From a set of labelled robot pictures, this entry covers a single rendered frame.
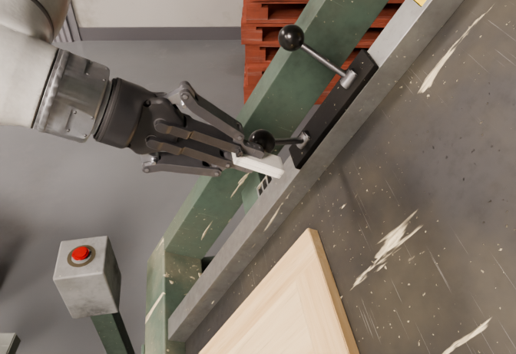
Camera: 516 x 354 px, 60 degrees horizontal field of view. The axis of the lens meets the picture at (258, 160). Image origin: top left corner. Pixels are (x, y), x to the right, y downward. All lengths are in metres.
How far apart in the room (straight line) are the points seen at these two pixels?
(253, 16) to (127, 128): 2.56
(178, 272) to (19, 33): 0.81
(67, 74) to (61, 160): 2.60
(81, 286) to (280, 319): 0.63
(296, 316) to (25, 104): 0.45
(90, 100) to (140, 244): 1.98
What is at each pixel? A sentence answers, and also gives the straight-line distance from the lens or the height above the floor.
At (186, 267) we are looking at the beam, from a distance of 1.20.
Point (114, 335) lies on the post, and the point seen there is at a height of 0.59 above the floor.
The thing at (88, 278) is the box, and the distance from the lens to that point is 1.19.
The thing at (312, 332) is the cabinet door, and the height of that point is 1.27.
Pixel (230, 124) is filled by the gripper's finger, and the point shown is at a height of 1.52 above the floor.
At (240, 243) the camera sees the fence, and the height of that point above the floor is 1.19.
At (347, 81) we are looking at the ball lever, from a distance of 0.66.
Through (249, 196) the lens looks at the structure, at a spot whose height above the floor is 1.12.
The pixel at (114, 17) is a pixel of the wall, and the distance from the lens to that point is 4.36.
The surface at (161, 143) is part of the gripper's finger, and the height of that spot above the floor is 1.51.
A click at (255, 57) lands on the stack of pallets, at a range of 3.19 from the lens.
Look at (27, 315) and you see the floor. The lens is 2.36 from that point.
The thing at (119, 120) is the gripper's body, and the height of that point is 1.56.
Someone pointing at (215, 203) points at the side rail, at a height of 1.06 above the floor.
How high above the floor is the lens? 1.83
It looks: 41 degrees down
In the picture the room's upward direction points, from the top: straight up
